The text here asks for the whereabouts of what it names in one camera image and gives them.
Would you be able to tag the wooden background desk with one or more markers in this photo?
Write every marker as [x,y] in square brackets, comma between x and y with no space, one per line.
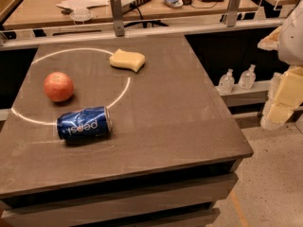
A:
[44,13]

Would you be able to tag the clear plastic lid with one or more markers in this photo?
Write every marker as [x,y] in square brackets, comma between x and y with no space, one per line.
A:
[81,15]

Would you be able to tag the clear sanitizer bottle right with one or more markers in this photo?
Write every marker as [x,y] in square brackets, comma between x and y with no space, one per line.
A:
[248,77]

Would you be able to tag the grey metal post left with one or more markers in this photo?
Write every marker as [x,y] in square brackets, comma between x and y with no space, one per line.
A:
[117,15]

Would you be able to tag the clear sanitizer bottle left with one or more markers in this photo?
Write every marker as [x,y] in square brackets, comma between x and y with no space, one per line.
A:
[226,82]

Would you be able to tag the lower table drawer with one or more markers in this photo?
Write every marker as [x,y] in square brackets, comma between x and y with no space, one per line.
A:
[191,218]

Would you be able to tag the yellow sponge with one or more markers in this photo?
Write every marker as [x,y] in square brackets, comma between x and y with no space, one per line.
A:
[127,60]

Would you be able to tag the red apple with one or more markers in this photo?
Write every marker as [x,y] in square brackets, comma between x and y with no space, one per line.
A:
[58,87]

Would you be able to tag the grey metal post right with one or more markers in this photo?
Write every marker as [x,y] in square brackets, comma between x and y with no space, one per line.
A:
[232,12]

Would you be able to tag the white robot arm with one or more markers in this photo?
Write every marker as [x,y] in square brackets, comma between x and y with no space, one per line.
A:
[290,41]

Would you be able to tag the blue pepsi can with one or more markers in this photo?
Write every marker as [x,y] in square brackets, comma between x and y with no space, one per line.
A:
[89,122]

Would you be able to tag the blue white packet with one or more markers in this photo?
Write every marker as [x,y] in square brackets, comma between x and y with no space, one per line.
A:
[174,3]

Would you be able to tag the white papers on desk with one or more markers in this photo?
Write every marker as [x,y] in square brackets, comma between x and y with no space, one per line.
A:
[86,4]

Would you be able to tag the table drawer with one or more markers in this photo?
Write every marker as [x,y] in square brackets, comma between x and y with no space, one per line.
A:
[191,218]
[159,199]

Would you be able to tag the grey metal post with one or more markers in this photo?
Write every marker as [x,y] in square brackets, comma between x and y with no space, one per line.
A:
[117,15]
[232,12]

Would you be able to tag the clear sanitizer bottle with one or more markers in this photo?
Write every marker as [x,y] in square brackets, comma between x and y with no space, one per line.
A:
[248,77]
[226,82]

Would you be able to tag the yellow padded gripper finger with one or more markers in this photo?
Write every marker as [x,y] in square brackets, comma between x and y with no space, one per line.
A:
[285,95]
[270,42]

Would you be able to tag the upper table drawer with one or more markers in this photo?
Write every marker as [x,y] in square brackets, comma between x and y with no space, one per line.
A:
[159,199]

